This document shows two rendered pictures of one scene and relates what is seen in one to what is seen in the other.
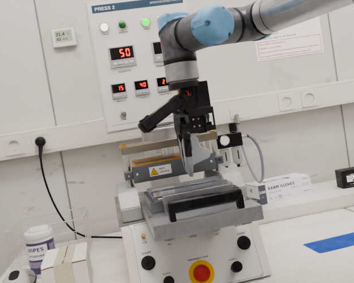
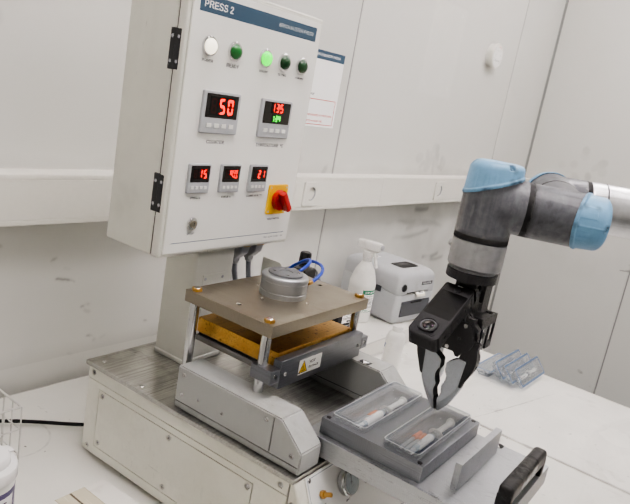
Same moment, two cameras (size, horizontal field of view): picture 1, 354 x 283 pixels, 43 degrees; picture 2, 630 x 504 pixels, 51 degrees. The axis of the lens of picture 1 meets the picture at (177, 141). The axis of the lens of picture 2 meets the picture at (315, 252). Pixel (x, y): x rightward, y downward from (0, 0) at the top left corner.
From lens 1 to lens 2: 1.01 m
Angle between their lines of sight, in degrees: 48
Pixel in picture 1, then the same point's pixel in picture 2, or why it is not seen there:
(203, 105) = (483, 308)
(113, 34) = (218, 65)
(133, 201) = (309, 435)
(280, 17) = not seen: outside the picture
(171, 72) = (486, 260)
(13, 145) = not seen: outside the picture
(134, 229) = (311, 485)
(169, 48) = (498, 222)
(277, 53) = not seen: hidden behind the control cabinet
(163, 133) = (299, 291)
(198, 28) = (587, 229)
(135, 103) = (213, 205)
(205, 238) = not seen: hidden behind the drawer
